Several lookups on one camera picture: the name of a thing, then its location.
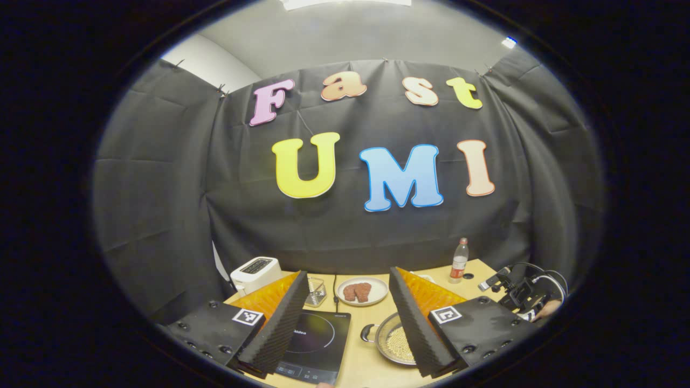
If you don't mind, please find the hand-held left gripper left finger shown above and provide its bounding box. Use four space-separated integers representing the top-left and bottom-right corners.
166 270 311 379

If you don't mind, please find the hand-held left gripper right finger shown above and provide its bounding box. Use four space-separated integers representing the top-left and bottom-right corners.
389 266 541 378

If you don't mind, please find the pile of yellow soybeans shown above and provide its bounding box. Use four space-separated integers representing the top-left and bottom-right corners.
385 325 416 363

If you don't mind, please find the steel pot with black handles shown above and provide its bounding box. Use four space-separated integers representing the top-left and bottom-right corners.
360 311 429 368

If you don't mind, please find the black induction cooktop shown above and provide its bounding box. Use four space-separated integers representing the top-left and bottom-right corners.
275 310 351 385

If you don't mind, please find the round white plate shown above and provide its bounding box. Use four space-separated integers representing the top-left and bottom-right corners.
335 277 389 307

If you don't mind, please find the white toaster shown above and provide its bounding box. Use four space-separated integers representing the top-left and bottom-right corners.
230 257 282 297

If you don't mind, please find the clear plastic water bottle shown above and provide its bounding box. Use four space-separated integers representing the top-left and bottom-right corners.
449 238 470 285

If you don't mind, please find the black backdrop cloth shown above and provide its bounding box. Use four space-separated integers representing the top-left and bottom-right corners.
93 48 604 324

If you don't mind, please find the ceiling light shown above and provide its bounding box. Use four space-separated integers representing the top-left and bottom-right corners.
280 0 413 12

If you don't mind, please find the metal wire basket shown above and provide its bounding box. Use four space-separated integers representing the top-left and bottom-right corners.
304 276 328 307

